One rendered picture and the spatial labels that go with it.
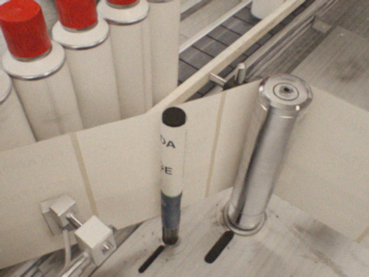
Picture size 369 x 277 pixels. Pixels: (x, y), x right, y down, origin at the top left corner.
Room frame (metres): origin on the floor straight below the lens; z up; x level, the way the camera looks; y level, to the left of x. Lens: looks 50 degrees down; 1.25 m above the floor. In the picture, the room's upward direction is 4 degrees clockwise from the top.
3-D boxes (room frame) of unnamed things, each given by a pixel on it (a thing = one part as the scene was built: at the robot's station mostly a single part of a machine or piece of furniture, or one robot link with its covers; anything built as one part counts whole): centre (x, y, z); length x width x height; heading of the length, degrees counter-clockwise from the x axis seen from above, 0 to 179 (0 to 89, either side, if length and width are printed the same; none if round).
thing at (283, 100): (0.20, -0.07, 0.97); 0.05 x 0.05 x 0.19
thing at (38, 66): (0.25, 0.13, 0.98); 0.05 x 0.05 x 0.20
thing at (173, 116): (0.17, 0.01, 0.97); 0.02 x 0.02 x 0.19
